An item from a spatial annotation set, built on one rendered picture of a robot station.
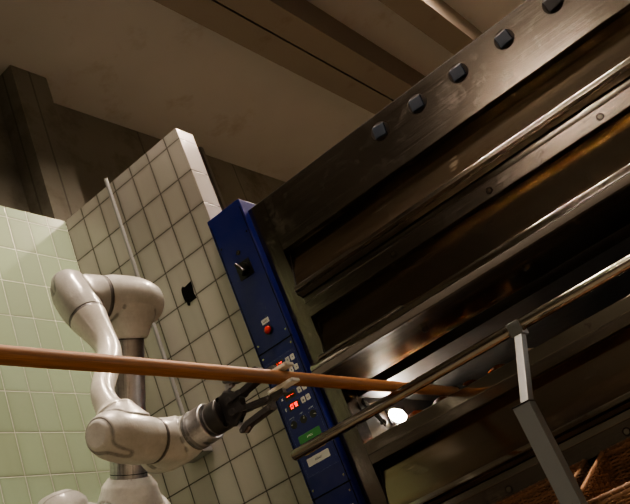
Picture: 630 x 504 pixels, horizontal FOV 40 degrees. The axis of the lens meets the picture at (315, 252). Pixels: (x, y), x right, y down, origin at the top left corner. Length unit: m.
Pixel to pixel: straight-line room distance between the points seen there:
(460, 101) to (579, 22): 0.41
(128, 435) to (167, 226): 1.56
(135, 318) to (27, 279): 1.06
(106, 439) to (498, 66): 1.60
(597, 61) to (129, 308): 1.48
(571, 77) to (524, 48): 0.18
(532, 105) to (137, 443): 1.49
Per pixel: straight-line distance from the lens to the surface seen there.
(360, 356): 2.60
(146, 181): 3.45
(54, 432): 3.13
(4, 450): 2.97
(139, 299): 2.43
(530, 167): 2.59
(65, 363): 1.41
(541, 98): 2.65
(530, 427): 1.86
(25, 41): 6.35
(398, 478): 2.68
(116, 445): 1.88
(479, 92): 2.72
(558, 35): 2.69
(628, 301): 2.44
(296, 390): 2.82
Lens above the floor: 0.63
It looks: 24 degrees up
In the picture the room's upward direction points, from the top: 23 degrees counter-clockwise
